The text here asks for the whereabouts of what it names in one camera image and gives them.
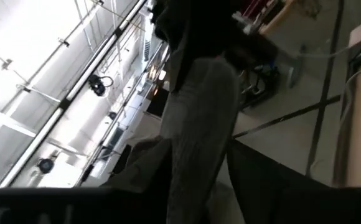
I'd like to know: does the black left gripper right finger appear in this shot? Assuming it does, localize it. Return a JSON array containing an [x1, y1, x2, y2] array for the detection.
[[227, 139, 334, 224]]

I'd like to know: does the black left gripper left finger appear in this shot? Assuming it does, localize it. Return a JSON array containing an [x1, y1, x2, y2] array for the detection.
[[102, 136, 173, 194]]

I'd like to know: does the grey ribbed knit beanie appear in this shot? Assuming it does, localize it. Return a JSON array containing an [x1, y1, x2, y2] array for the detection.
[[159, 57, 241, 224]]

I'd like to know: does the black office chair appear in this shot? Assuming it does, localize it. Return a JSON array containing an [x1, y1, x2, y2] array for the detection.
[[238, 62, 281, 109]]

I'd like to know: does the round black ceiling fixture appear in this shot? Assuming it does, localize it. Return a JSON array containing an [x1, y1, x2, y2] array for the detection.
[[37, 157, 55, 175]]

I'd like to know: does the long ceiling light strip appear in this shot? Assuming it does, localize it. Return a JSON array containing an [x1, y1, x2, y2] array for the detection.
[[0, 0, 148, 189]]

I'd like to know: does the person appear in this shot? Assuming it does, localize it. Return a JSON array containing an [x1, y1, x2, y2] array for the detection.
[[151, 0, 279, 94]]

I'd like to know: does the wooden desk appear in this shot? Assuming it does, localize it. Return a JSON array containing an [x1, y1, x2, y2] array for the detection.
[[258, 0, 295, 35]]

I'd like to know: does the black ceiling camera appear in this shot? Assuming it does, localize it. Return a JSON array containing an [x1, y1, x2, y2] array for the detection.
[[88, 73, 115, 98]]

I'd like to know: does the white cable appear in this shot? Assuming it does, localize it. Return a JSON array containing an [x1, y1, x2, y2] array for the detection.
[[298, 45, 353, 60]]

